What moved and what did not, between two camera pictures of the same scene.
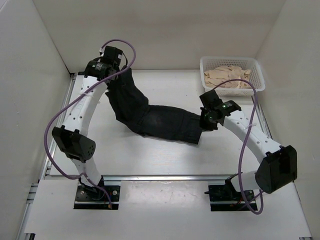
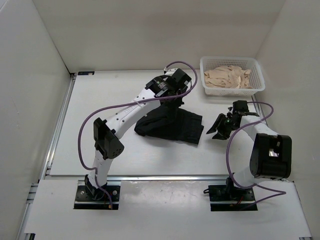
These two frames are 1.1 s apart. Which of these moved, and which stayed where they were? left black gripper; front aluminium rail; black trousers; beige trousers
Moved: left black gripper; black trousers
Stayed: beige trousers; front aluminium rail
